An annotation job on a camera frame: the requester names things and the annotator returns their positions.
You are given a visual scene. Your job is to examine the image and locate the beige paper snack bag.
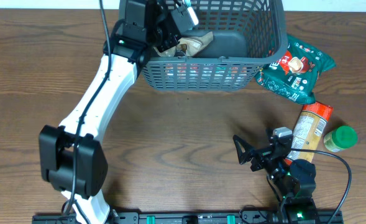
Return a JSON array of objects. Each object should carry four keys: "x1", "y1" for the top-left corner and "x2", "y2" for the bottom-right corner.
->
[{"x1": 154, "y1": 32, "x2": 214, "y2": 57}]

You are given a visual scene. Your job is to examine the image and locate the orange pasta packet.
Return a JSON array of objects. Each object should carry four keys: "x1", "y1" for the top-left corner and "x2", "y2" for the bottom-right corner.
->
[{"x1": 285, "y1": 101, "x2": 333, "y2": 165}]

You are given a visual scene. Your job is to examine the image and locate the green Nescafe coffee bag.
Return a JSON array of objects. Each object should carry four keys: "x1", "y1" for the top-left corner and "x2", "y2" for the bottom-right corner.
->
[{"x1": 255, "y1": 35, "x2": 336, "y2": 105}]

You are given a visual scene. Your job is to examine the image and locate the grey plastic lattice basket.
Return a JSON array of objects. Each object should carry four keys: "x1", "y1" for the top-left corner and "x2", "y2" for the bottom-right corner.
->
[{"x1": 117, "y1": 0, "x2": 289, "y2": 92}]

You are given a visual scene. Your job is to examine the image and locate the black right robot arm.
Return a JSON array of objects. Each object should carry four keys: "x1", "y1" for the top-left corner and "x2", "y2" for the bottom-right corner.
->
[{"x1": 232, "y1": 134, "x2": 316, "y2": 212}]

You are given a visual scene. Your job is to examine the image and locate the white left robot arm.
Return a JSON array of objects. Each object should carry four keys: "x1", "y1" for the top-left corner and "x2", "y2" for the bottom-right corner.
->
[{"x1": 39, "y1": 10, "x2": 198, "y2": 223}]

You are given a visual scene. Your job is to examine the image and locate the green lid jar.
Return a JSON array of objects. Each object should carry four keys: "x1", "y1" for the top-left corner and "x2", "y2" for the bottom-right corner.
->
[{"x1": 324, "y1": 126, "x2": 358, "y2": 152}]

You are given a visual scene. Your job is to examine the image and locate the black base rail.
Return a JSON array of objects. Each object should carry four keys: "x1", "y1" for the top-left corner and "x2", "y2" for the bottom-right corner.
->
[{"x1": 31, "y1": 210, "x2": 345, "y2": 224}]

